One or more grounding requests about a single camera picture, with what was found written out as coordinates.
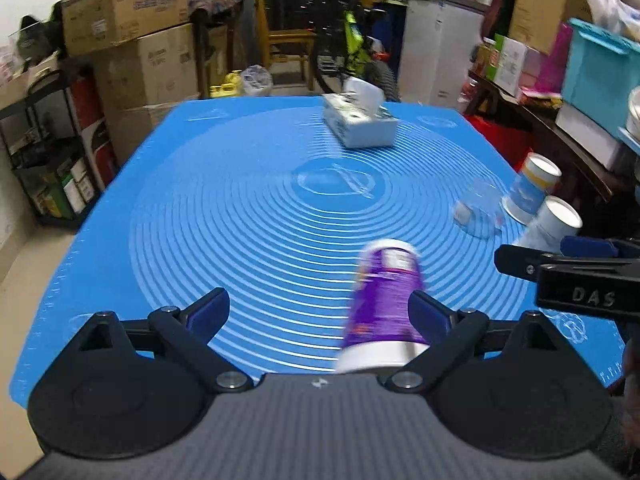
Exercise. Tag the blue silicone mat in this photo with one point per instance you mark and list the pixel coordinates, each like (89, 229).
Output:
(255, 195)

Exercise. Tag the white tissue box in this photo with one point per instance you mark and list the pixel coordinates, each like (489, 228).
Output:
(358, 117)

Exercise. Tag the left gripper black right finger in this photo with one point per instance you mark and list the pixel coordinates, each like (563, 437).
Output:
(524, 262)

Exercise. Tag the white plastic bag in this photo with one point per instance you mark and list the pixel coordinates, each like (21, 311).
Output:
(616, 17)

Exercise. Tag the white paper cup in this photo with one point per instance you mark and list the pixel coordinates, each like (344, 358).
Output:
(555, 220)

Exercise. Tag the white cabinet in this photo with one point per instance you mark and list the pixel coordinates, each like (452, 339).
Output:
(439, 38)

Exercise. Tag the purple paper cup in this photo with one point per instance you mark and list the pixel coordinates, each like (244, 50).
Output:
(378, 334)

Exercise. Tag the wooden chair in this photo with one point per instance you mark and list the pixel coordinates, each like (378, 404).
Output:
(278, 46)

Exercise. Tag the dark wooden side table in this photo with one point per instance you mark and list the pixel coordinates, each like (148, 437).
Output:
(604, 199)

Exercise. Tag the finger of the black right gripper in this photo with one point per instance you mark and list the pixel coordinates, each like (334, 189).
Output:
(514, 389)

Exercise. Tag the blue yellow paper cup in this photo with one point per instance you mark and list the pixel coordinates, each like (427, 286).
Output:
(537, 178)

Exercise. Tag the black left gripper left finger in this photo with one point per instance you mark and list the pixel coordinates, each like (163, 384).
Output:
(121, 389)

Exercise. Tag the black metal shelf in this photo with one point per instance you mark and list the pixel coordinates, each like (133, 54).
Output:
(55, 135)

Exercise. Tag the green black bicycle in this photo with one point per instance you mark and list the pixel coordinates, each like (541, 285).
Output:
(345, 46)

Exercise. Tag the teal plastic storage bin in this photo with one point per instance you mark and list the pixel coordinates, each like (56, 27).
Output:
(601, 70)

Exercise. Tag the clear plastic cup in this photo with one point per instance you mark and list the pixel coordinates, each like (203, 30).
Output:
(478, 211)

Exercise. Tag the yellow plastic jug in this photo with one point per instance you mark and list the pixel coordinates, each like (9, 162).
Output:
(231, 86)

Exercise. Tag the middle cardboard box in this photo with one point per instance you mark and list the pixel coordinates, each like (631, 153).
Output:
(153, 69)

